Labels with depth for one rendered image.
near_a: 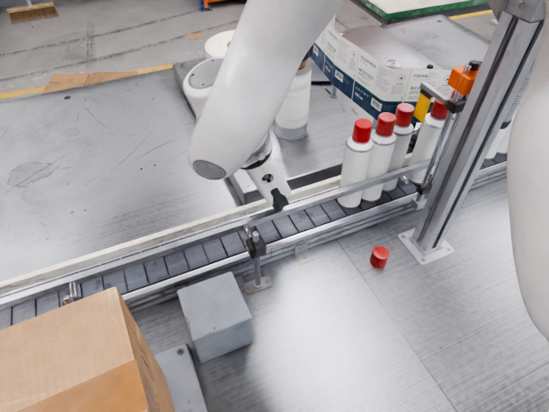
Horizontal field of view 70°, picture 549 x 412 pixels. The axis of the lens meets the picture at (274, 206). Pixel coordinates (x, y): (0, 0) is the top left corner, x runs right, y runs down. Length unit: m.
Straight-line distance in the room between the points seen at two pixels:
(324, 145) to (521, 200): 0.79
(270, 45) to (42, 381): 0.41
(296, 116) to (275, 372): 0.59
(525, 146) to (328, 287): 0.59
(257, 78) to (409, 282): 0.53
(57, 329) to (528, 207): 0.43
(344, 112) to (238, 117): 0.71
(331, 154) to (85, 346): 0.72
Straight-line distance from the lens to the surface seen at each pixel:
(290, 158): 0.98
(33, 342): 0.49
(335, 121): 1.12
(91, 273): 0.72
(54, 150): 1.24
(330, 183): 0.87
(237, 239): 0.80
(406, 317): 0.80
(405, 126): 0.83
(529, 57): 0.66
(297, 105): 0.98
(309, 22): 0.45
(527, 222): 0.28
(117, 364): 0.44
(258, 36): 0.47
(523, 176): 0.27
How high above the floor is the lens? 1.51
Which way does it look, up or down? 47 degrees down
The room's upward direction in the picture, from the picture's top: straight up
